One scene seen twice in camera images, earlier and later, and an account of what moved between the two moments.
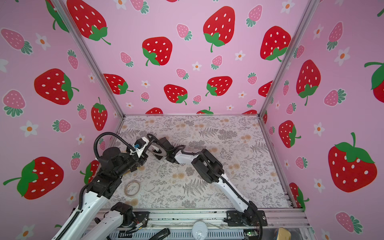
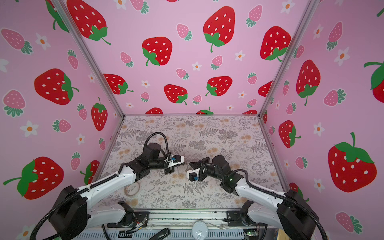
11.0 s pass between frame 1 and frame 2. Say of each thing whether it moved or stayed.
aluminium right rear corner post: stayed
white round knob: stayed
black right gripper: moved
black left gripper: moved
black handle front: stayed
